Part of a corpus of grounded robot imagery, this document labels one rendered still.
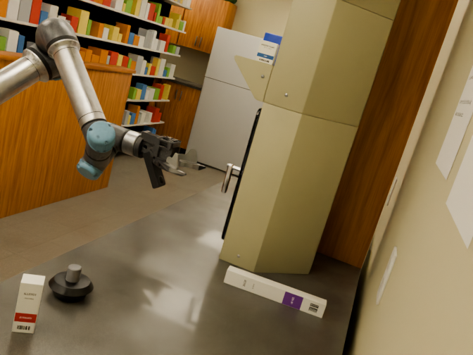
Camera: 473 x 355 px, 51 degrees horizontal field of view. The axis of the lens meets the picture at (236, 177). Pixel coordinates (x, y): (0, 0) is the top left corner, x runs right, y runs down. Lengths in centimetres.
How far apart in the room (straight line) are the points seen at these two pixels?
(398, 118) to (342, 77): 36
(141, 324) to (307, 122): 67
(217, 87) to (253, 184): 525
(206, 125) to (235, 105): 49
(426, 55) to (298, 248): 72
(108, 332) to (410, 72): 118
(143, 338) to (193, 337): 11
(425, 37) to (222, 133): 508
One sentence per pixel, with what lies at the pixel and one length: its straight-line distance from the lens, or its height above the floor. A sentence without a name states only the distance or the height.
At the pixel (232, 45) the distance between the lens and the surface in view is 656.
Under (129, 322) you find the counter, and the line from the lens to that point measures 108.
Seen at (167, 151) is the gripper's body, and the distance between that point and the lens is 149.
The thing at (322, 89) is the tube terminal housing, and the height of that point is 148.
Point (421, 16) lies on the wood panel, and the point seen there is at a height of 177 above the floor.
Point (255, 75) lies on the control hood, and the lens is 136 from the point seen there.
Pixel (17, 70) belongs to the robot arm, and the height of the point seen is 129.
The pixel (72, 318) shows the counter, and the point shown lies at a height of 94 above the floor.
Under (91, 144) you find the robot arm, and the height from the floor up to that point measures 118.
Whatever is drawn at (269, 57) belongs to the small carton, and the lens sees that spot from 144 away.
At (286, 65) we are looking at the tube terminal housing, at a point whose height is 152.
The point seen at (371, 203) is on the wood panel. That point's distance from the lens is 171.
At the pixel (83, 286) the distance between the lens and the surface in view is 110.
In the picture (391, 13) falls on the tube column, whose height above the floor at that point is 172.
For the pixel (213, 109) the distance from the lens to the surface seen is 661.
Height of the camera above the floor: 151
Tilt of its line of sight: 13 degrees down
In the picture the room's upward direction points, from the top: 16 degrees clockwise
